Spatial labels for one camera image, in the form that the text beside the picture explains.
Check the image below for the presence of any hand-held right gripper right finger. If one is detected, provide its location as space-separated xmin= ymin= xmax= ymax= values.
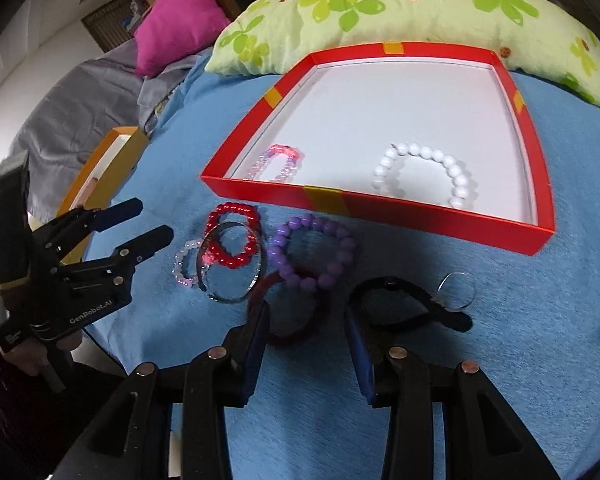
xmin=344 ymin=305 xmax=561 ymax=480

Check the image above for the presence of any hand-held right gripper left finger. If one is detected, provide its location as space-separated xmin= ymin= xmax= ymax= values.
xmin=55 ymin=305 xmax=272 ymax=480

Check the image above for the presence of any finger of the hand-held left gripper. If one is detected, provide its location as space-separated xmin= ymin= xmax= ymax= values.
xmin=60 ymin=225 xmax=175 ymax=281
xmin=55 ymin=198 xmax=144 ymax=246

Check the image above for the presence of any pink clear bead bracelet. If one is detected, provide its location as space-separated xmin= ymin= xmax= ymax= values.
xmin=243 ymin=143 xmax=301 ymax=184
xmin=173 ymin=239 xmax=216 ymax=291

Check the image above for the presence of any maroon hair tie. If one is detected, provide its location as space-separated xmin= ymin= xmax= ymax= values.
xmin=247 ymin=270 xmax=334 ymax=347

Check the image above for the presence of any silver bangle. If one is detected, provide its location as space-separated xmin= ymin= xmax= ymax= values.
xmin=196 ymin=221 xmax=267 ymax=304

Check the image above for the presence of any black hair tie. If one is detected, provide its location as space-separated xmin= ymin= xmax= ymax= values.
xmin=348 ymin=276 xmax=474 ymax=334

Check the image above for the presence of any red bead bracelet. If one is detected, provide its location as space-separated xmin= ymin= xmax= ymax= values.
xmin=203 ymin=201 xmax=262 ymax=270

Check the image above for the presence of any purple bead bracelet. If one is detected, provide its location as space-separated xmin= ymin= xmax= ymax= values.
xmin=266 ymin=213 xmax=358 ymax=294

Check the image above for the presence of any silver ring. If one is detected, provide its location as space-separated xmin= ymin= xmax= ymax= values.
xmin=434 ymin=271 xmax=476 ymax=310

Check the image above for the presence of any red cardboard box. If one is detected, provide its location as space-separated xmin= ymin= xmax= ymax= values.
xmin=200 ymin=42 xmax=556 ymax=256

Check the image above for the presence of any person's left hand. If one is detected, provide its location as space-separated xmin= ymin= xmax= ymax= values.
xmin=0 ymin=329 xmax=84 ymax=377

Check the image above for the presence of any orange cardboard box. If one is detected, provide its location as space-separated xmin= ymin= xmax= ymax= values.
xmin=55 ymin=126 xmax=151 ymax=267

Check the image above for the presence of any grey blanket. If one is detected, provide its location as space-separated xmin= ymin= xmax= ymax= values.
xmin=9 ymin=41 xmax=203 ymax=222

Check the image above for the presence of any dark wicker basket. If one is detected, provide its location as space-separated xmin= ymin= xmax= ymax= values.
xmin=81 ymin=0 xmax=153 ymax=54

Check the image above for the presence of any magenta pillow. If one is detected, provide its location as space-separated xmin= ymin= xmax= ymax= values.
xmin=133 ymin=0 xmax=231 ymax=79

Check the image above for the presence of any green floral pillow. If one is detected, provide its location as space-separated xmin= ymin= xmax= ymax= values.
xmin=205 ymin=0 xmax=600 ymax=117

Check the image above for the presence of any white bead bracelet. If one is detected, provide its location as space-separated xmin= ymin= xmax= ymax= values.
xmin=371 ymin=142 xmax=480 ymax=210

